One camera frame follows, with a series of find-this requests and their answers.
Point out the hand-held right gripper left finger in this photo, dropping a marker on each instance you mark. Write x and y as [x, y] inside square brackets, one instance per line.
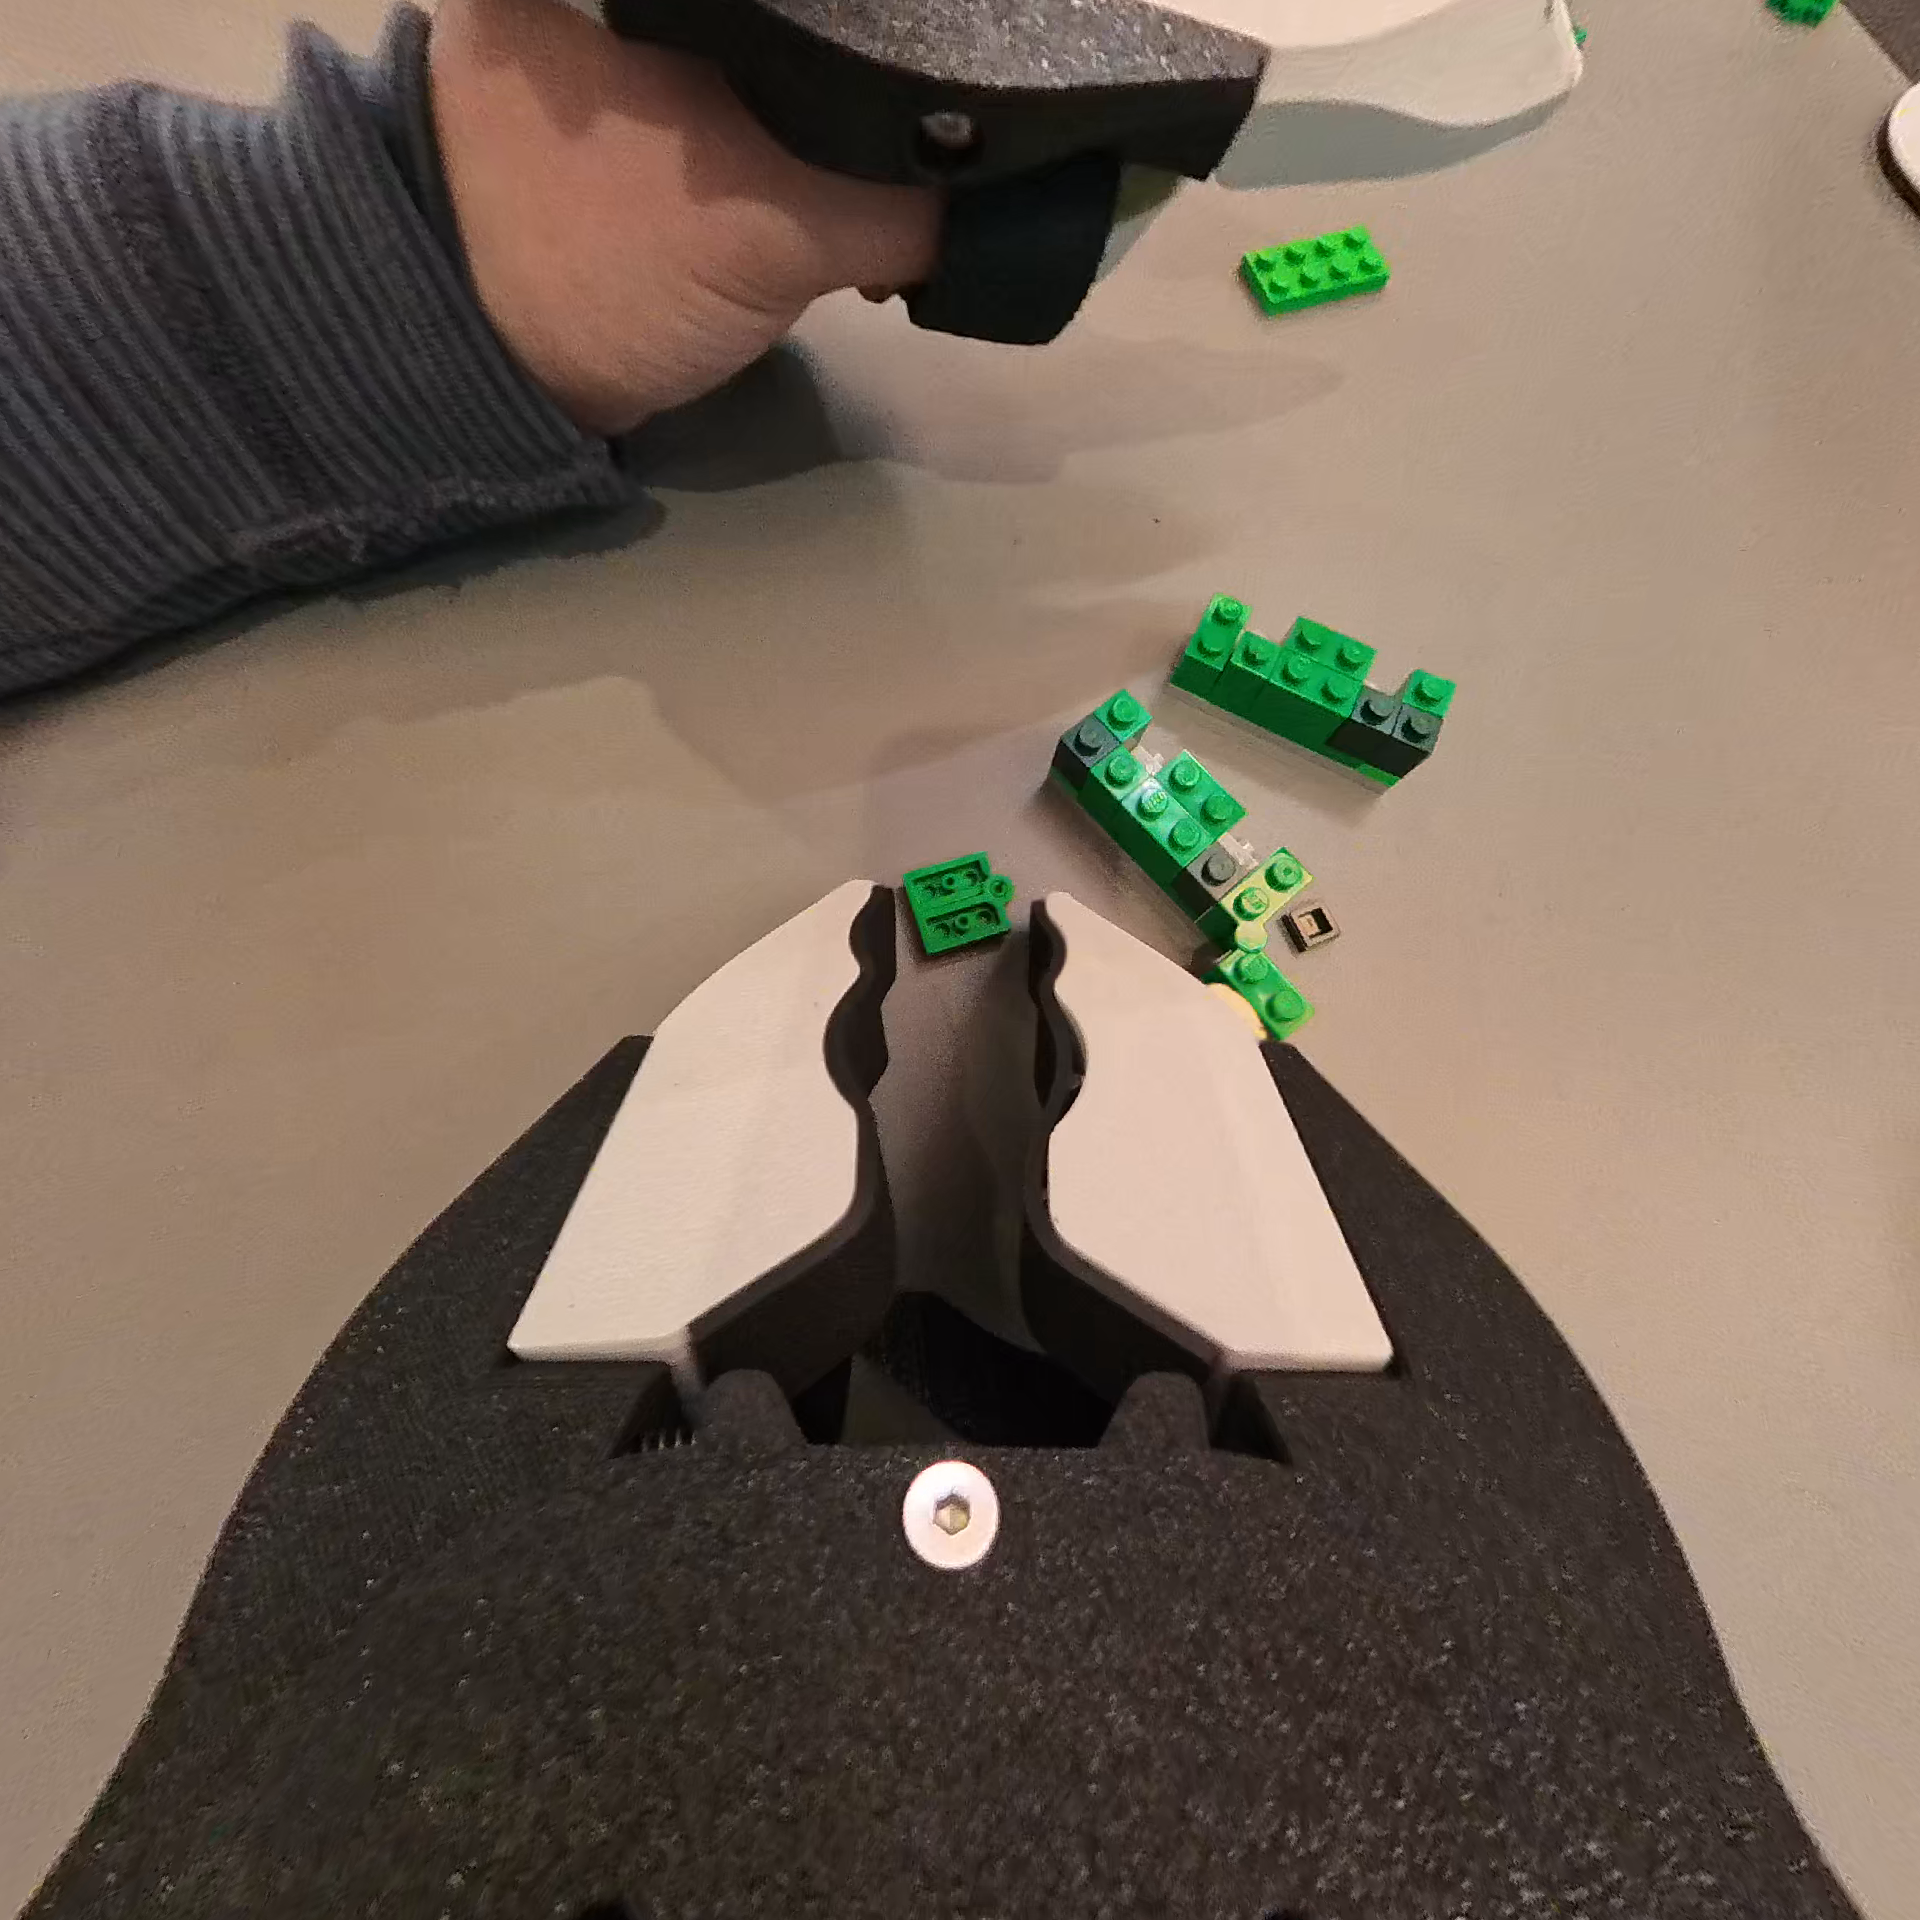
[704, 1170]

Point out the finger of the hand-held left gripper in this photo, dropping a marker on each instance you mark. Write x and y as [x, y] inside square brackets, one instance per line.
[1441, 61]

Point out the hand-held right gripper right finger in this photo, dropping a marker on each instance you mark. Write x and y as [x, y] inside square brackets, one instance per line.
[1200, 1200]

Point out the small green plate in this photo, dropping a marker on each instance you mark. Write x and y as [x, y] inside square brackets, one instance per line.
[954, 909]

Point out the long green brick assembly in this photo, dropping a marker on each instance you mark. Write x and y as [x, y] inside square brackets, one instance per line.
[1154, 810]

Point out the person's left forearm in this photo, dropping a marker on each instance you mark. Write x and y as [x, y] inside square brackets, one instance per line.
[225, 375]

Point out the grey desk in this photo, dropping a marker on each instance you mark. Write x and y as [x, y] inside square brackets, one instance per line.
[1576, 600]

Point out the person's left hand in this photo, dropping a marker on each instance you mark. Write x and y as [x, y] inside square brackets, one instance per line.
[628, 224]

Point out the green two-by-four brick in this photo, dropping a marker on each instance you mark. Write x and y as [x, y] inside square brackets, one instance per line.
[1312, 270]

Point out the small dark tile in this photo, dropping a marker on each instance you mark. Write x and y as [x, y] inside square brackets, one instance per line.
[1308, 927]

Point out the scatter of loose small bricks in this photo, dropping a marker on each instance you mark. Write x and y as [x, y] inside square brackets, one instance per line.
[1800, 9]

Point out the white flat-base stand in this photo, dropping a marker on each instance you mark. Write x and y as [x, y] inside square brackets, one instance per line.
[1903, 143]

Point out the stepped green brick assembly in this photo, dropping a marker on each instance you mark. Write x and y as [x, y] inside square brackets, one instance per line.
[1306, 676]

